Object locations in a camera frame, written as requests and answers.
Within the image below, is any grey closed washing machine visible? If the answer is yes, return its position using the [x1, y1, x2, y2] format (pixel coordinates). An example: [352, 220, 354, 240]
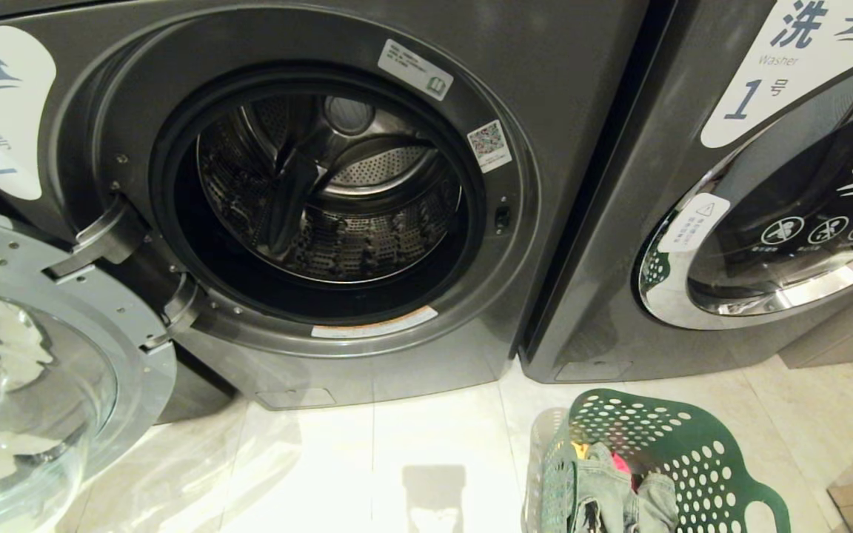
[519, 0, 853, 384]

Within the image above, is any open round washer door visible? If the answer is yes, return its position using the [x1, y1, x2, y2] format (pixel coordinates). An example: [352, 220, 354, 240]
[0, 211, 178, 533]

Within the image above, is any grey front-load washing machine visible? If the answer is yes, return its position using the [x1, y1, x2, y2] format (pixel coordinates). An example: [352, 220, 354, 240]
[0, 0, 651, 424]

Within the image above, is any green perforated laundry basket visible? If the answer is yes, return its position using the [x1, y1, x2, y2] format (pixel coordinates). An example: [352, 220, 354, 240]
[521, 389, 792, 533]

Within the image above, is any grey-green denim garment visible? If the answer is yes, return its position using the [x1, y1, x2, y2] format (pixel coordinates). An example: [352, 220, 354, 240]
[541, 442, 680, 533]

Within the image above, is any round chrome washer door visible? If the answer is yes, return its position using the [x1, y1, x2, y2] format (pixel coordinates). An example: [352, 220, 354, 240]
[638, 53, 853, 331]

